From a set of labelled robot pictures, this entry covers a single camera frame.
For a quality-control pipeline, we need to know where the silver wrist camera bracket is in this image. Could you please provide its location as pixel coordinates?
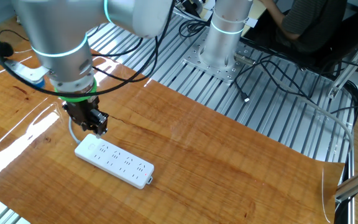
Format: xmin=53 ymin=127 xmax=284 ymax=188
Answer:
xmin=4 ymin=58 xmax=50 ymax=90

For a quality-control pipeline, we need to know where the white power strip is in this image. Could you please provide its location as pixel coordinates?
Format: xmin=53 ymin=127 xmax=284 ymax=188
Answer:
xmin=74 ymin=133 xmax=155 ymax=190

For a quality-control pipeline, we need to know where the person in dark shirt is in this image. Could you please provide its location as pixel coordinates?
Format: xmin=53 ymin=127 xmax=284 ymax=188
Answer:
xmin=275 ymin=0 xmax=349 ymax=54

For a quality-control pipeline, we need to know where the grey hose cable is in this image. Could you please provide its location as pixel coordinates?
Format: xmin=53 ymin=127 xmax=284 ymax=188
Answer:
xmin=270 ymin=76 xmax=355 ymax=155

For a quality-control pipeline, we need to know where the wood grain table mat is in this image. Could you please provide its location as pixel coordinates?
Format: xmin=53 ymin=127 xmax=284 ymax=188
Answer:
xmin=0 ymin=18 xmax=345 ymax=224

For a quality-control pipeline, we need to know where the green wrist adapter ring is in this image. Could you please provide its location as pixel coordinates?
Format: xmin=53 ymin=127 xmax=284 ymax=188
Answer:
xmin=53 ymin=77 xmax=98 ymax=103

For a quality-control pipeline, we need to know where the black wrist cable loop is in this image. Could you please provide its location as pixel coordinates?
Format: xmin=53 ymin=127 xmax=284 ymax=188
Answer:
xmin=0 ymin=0 xmax=177 ymax=98

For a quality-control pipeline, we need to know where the person in dark clothes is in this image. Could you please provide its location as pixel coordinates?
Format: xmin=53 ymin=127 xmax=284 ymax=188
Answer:
xmin=241 ymin=9 xmax=358 ymax=74

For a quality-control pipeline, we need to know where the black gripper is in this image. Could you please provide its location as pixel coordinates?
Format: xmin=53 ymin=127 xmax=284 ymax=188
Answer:
xmin=62 ymin=95 xmax=109 ymax=138

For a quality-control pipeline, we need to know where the silver cable connector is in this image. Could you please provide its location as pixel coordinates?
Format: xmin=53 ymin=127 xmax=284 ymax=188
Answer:
xmin=234 ymin=53 xmax=257 ymax=66

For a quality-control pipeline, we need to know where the grey power strip cable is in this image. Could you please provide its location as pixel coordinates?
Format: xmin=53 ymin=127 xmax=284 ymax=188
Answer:
xmin=68 ymin=116 xmax=82 ymax=146

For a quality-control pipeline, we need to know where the person bare forearm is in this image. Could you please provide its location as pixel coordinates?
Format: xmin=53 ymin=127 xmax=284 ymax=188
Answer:
xmin=258 ymin=0 xmax=301 ymax=41

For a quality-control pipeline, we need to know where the slanted aluminium profile post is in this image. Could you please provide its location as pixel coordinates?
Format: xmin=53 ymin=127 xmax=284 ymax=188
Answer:
xmin=327 ymin=23 xmax=358 ymax=100

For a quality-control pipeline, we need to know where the black USB cable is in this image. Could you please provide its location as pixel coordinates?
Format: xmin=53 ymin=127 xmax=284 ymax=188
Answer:
xmin=233 ymin=54 xmax=319 ymax=105

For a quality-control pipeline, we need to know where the black cable bundle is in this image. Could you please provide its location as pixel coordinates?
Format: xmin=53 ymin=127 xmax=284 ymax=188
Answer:
xmin=333 ymin=79 xmax=358 ymax=224

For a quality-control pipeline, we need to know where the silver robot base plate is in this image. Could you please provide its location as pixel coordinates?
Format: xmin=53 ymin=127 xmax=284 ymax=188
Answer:
xmin=182 ymin=37 xmax=254 ymax=84

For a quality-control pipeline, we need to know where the coiled black cable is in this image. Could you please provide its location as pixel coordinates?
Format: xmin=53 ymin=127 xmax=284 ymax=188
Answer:
xmin=178 ymin=18 xmax=213 ymax=39

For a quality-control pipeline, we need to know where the black metal device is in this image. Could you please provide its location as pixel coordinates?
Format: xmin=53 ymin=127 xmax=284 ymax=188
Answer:
xmin=174 ymin=0 xmax=213 ymax=18

